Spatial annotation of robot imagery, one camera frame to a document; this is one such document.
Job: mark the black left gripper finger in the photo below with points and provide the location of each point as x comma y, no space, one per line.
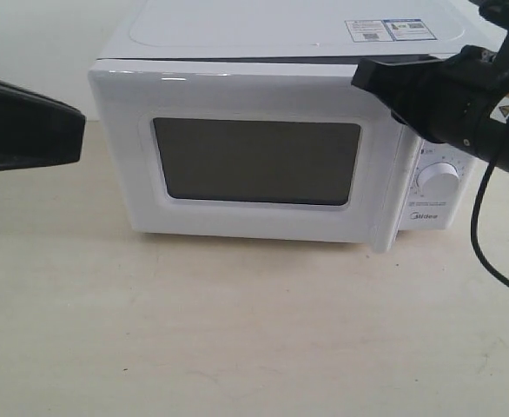
37,131

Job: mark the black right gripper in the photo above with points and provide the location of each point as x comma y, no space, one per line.
450,101

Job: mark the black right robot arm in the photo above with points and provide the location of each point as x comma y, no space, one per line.
497,13

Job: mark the white microwave door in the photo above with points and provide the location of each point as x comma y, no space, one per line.
254,150

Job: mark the white microwave oven body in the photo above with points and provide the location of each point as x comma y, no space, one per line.
304,32

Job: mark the lower white control knob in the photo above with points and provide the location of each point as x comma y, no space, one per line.
440,180

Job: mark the white and blue label sticker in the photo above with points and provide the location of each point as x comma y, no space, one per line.
389,30

